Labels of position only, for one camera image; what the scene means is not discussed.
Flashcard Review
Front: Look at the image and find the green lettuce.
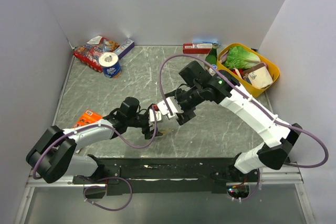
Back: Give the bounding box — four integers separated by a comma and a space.
224, 46, 261, 69

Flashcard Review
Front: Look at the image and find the purple white box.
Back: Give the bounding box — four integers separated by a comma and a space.
114, 39, 135, 59

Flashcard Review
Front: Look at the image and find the red item in basket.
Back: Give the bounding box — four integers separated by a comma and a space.
232, 69, 242, 78

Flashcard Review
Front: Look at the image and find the aluminium rail frame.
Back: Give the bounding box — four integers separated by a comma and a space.
14, 166, 303, 223

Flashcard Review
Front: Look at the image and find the orange snack box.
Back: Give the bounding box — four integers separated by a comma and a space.
73, 110, 103, 128

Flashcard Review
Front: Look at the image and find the red box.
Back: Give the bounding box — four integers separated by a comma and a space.
183, 43, 212, 55

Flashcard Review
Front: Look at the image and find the purple cable loop front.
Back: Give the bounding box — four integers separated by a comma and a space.
83, 176, 133, 211

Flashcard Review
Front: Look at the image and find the toilet paper roll blue wrap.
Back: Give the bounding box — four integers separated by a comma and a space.
99, 52, 122, 78

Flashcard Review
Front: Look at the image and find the clear plastic bottle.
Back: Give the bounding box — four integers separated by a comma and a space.
207, 67, 216, 76

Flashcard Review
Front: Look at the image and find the electronics board with leds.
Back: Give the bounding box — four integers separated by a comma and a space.
227, 183, 250, 201

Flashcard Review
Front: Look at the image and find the clear bottle yellow label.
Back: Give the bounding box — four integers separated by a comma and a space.
156, 120, 174, 137

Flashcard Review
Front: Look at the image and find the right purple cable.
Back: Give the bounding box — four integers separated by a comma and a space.
159, 54, 329, 168

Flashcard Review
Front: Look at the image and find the green glass bottle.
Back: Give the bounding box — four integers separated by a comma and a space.
205, 43, 219, 65

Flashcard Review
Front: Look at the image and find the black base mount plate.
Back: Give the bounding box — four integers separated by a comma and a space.
73, 157, 258, 196

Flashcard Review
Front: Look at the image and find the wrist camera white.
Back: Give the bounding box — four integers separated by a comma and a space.
157, 97, 183, 120
149, 104, 163, 123

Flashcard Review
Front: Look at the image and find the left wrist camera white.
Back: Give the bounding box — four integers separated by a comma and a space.
149, 104, 163, 123

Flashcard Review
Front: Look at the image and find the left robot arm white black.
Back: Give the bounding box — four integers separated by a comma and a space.
26, 97, 157, 184

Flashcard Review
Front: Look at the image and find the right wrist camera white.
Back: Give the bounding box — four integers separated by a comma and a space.
157, 97, 183, 120

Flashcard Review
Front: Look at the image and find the blue box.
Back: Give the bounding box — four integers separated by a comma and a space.
192, 38, 220, 46

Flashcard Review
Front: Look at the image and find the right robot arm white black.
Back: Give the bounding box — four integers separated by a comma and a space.
174, 61, 300, 182

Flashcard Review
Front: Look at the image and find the red snack bag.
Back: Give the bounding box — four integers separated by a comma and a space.
73, 36, 120, 73

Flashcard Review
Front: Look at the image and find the purple onion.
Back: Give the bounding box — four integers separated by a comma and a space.
219, 51, 229, 64

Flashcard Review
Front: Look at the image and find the beige paper carton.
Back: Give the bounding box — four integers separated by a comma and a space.
241, 62, 273, 89

